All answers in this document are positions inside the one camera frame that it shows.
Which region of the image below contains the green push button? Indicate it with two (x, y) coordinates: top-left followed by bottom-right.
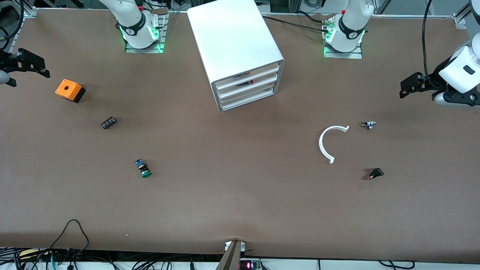
(135, 159), (153, 179)

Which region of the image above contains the white low drawer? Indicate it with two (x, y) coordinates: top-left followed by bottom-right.
(219, 85), (277, 111)

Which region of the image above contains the white drawer with red button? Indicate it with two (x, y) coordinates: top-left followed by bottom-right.
(217, 73), (279, 100)

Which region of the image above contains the white drawer with yellow button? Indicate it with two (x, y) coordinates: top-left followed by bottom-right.
(214, 63), (280, 90)

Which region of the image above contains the white drawer cabinet housing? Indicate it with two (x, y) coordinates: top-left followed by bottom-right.
(187, 0), (285, 113)

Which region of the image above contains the orange box with hole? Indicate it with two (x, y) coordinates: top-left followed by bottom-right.
(55, 79), (86, 104)

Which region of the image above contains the white curved plastic arc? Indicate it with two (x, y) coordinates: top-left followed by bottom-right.
(319, 125), (350, 164)

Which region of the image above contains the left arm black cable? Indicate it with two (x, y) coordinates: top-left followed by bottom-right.
(421, 0), (438, 90)

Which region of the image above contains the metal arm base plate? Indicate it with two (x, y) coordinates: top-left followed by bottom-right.
(125, 15), (167, 54)
(324, 22), (363, 59)

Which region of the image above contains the black power cable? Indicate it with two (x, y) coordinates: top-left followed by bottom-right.
(296, 10), (332, 24)
(262, 15), (327, 33)

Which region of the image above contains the black looped cable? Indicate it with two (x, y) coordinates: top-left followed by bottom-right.
(49, 219), (90, 260)

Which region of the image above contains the short black cable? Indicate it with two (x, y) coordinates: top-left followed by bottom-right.
(379, 260), (415, 270)

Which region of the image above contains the brown camera post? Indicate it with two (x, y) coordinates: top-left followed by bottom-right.
(216, 240), (242, 270)

